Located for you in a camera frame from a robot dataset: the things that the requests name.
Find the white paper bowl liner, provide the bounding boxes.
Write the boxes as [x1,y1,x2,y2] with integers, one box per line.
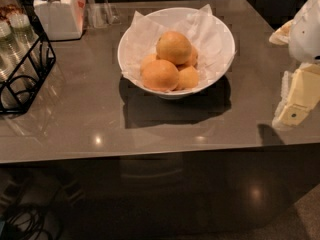
[121,3,237,93]

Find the back left orange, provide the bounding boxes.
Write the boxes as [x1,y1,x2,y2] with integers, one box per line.
[140,53,158,73]

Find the top orange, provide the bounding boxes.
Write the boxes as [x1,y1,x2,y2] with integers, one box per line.
[156,31,192,65]

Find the front left orange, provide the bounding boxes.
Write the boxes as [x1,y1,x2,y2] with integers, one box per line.
[141,59,179,92]

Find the front right orange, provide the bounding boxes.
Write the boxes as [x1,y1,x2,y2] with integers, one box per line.
[176,66,199,90]

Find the orange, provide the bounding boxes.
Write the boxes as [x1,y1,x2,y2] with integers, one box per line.
[156,31,192,65]
[140,53,158,73]
[176,66,199,90]
[141,59,179,92]
[177,47,198,70]

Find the stacked clear glasses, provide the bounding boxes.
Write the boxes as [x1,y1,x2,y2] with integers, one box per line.
[0,14,45,113]

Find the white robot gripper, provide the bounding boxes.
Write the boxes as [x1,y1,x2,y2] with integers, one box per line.
[269,0,320,130]

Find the black wire rack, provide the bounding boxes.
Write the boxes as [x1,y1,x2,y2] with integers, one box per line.
[0,0,56,114]

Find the back right orange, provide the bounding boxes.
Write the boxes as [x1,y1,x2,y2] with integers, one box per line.
[177,47,198,70]

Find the black cables on floor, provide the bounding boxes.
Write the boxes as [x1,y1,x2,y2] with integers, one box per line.
[0,183,84,240]

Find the clear acrylic stand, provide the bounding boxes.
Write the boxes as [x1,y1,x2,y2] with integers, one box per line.
[86,0,121,29]

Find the white ceramic bowl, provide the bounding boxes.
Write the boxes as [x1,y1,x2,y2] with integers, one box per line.
[117,6,236,101]

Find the white lidded jar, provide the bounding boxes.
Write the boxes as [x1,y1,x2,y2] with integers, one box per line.
[33,0,86,41]

